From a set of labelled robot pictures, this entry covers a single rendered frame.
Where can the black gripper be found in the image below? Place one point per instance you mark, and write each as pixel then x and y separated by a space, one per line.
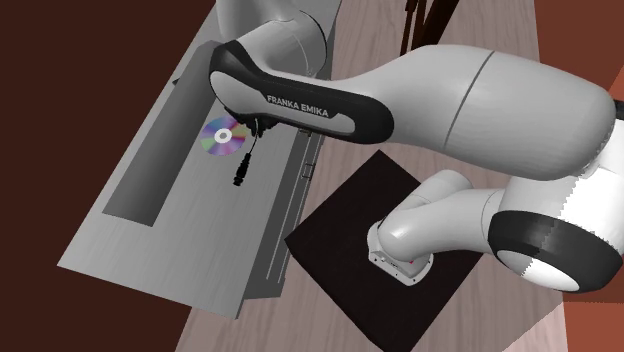
pixel 257 126

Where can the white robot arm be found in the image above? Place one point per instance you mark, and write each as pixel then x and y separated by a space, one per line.
pixel 512 112

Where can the rainbow compact disc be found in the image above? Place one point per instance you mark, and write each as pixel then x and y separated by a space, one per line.
pixel 218 142

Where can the grey desk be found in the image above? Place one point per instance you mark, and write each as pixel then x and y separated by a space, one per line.
pixel 204 229

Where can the dark robot stand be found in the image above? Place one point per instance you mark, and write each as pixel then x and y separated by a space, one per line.
pixel 336 244

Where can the dark brown wooden chair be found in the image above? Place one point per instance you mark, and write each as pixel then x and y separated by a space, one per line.
pixel 429 22

